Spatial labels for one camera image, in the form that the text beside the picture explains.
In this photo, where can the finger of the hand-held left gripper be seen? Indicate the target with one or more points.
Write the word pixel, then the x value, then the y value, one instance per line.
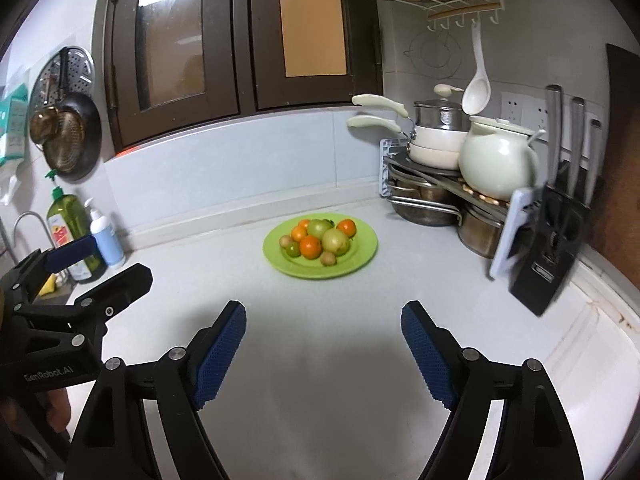
pixel 70 252
pixel 130 280

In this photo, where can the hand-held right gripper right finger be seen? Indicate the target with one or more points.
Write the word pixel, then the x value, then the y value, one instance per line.
pixel 430 355

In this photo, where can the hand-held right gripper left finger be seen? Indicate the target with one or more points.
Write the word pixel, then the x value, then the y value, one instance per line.
pixel 220 355

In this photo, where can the green plate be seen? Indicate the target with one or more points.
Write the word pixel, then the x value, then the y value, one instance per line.
pixel 360 255

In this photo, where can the green tomato with stem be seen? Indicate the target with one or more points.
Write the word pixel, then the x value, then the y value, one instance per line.
pixel 292 250

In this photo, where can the small yellow-brown fruit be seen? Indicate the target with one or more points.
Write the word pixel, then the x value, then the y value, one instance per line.
pixel 327 259
pixel 285 241

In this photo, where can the orange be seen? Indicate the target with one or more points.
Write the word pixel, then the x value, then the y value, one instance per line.
pixel 311 247
pixel 346 227
pixel 300 232

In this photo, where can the large yellow-green fruit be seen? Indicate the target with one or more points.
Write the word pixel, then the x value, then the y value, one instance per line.
pixel 335 241

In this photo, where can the medium green fruit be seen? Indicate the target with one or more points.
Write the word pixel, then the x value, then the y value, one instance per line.
pixel 317 227

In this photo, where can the person's left hand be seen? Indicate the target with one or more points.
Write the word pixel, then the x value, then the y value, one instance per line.
pixel 56 410

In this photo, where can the green dish soap bottle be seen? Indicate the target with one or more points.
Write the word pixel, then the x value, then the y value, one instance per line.
pixel 70 225

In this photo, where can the white lotion bottle blue label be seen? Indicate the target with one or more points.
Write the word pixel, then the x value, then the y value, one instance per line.
pixel 107 240

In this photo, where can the yellow sponge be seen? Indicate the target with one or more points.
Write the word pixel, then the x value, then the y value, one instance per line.
pixel 46 285

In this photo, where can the steel faucet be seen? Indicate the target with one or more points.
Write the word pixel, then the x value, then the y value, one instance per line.
pixel 27 217

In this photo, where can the black frying pan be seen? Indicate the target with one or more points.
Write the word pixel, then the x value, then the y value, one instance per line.
pixel 87 160

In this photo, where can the white plastic cutting board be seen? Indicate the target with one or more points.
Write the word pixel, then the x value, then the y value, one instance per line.
pixel 507 245

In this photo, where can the teal paper box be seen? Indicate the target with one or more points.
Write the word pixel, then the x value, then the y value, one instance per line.
pixel 12 125

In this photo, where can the black knife block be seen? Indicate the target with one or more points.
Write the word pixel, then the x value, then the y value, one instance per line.
pixel 545 255

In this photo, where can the wooden bead trivet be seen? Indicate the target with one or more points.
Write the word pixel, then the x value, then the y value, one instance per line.
pixel 482 197

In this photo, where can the grey metal pot rack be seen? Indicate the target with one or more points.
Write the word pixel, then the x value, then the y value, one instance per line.
pixel 425 172

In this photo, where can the perforated steel steamer plate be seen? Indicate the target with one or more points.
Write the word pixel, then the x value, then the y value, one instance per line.
pixel 75 65

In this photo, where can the white plastic rack panel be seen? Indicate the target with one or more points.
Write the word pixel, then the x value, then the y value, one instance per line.
pixel 387 170

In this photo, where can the cream ceramic pot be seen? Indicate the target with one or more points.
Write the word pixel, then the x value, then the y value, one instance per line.
pixel 495 165

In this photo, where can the steel pot with lid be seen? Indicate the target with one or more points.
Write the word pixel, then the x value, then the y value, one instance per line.
pixel 442 112

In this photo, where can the white ladle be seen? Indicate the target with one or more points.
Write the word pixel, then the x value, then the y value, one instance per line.
pixel 476 95

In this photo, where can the brown framed window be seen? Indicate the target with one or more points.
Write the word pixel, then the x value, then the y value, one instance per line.
pixel 245 35

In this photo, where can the brown wooden board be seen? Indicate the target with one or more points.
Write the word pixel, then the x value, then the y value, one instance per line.
pixel 620 160

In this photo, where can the white wall socket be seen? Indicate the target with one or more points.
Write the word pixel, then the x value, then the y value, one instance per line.
pixel 540 116
pixel 511 106

